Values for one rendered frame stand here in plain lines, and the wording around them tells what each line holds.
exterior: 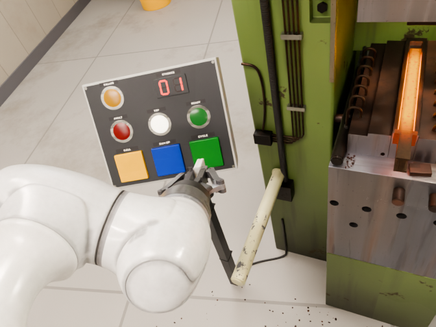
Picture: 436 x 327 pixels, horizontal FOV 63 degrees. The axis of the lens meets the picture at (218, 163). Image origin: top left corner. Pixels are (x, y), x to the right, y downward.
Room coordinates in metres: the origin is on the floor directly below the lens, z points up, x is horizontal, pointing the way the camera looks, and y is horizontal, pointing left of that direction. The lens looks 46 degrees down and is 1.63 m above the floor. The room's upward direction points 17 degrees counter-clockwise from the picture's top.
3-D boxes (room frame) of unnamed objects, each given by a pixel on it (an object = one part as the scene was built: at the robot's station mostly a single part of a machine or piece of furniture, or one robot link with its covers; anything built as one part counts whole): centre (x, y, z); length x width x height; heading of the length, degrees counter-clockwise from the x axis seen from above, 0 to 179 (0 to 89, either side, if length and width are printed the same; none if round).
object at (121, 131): (0.74, 0.21, 1.09); 0.05 x 0.03 x 0.04; 55
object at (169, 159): (0.67, 0.12, 1.01); 0.07 x 0.05 x 0.07; 80
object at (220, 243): (0.80, 0.09, 0.54); 0.04 x 0.04 x 1.08; 55
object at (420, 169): (0.47, -0.45, 0.92); 0.04 x 0.03 x 0.01; 63
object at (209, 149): (0.65, 0.02, 1.01); 0.07 x 0.05 x 0.07; 80
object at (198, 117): (0.70, 0.01, 1.09); 0.05 x 0.03 x 0.04; 55
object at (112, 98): (0.78, 0.20, 1.16); 0.05 x 0.03 x 0.04; 55
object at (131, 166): (0.69, 0.22, 1.01); 0.07 x 0.05 x 0.07; 80
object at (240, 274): (0.67, -0.08, 0.62); 0.44 x 0.05 x 0.05; 145
